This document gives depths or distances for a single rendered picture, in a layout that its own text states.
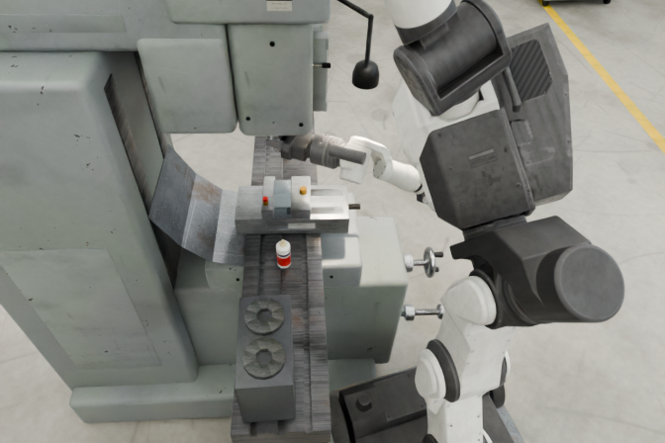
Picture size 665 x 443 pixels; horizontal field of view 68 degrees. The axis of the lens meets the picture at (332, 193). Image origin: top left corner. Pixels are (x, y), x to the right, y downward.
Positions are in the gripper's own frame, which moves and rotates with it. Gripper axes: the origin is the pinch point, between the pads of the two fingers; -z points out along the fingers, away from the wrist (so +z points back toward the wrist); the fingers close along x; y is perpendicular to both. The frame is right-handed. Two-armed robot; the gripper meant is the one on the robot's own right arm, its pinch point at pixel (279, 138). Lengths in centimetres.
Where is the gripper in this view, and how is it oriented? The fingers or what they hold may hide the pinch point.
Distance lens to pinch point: 140.3
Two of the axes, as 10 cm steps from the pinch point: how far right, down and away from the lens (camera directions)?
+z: 9.3, 2.7, -2.5
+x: -3.7, 6.5, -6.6
